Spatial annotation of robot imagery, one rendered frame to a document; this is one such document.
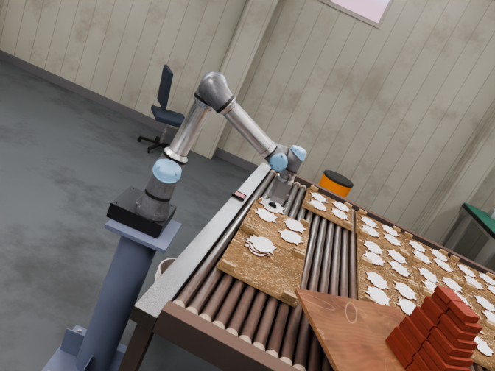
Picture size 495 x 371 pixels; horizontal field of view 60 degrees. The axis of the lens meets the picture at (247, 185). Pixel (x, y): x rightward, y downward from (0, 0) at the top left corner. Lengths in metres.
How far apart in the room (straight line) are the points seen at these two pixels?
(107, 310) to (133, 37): 4.44
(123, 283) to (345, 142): 4.33
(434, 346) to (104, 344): 1.45
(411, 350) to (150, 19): 5.14
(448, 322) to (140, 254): 1.21
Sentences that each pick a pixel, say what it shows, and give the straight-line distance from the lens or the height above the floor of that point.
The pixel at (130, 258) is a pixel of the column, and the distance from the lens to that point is 1.94.
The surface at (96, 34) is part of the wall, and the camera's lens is 6.23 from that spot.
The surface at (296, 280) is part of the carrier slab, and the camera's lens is 1.90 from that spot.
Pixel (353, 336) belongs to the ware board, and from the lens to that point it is 1.58.
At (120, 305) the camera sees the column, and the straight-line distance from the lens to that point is 2.10.
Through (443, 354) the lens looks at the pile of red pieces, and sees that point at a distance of 1.54.
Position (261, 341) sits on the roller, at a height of 0.92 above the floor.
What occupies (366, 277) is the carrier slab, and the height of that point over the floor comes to 0.94.
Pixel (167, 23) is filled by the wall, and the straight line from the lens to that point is 5.90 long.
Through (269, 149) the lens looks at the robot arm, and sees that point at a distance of 1.76.
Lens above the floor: 1.83
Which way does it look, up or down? 20 degrees down
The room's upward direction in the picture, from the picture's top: 25 degrees clockwise
